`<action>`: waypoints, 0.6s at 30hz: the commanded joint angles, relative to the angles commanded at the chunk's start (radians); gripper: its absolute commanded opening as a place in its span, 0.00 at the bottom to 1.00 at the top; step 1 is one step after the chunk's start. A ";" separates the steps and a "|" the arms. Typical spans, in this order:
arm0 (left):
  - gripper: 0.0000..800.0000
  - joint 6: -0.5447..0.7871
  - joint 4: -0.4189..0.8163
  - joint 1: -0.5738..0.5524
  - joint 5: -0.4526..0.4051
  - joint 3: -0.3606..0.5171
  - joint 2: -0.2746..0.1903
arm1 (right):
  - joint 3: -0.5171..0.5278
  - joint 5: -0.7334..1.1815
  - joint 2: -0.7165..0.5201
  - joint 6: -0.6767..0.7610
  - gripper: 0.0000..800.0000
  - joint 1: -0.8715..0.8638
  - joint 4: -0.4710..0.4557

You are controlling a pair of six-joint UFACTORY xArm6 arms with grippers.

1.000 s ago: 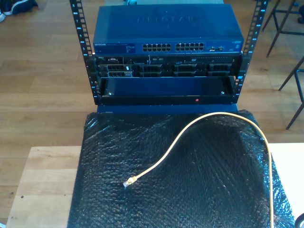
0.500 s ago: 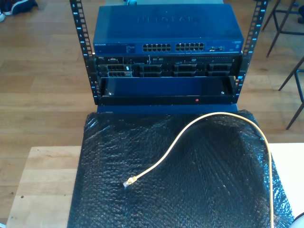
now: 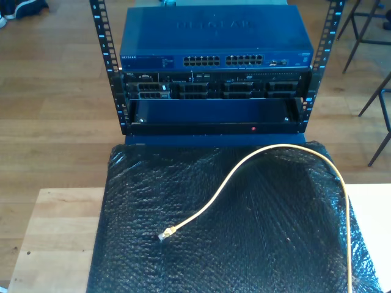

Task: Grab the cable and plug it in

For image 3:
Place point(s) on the blue network switch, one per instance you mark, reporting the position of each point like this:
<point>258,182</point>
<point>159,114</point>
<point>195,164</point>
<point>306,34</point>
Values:
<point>214,36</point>

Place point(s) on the black bubble wrap mat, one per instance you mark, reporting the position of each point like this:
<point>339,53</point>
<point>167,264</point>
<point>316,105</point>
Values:
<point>244,244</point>

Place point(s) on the black rack server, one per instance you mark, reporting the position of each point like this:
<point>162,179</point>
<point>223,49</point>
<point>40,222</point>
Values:
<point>214,88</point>

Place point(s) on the navy shoe with white sole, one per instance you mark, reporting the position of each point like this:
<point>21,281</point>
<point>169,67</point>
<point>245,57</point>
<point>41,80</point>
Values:
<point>6,7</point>
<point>30,7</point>

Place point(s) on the black perforated rack post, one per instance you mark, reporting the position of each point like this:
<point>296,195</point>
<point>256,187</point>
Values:
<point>330,30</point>
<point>103,36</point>

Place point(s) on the blue rack base plate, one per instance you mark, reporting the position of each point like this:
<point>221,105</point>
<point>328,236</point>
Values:
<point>183,141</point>

